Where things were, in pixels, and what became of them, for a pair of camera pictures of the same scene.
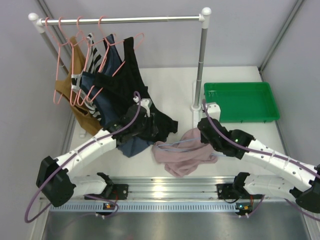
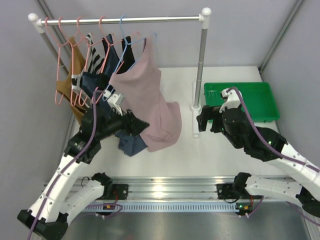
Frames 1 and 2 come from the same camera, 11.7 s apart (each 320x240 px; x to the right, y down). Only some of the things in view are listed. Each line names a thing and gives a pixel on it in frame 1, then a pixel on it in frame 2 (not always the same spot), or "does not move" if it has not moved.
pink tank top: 181,158 -> 140,89
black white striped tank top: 93,63 does not move
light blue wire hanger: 186,151 -> 126,44
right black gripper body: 215,146 -> 220,125
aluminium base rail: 172,189 does not move
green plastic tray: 243,102 does not move
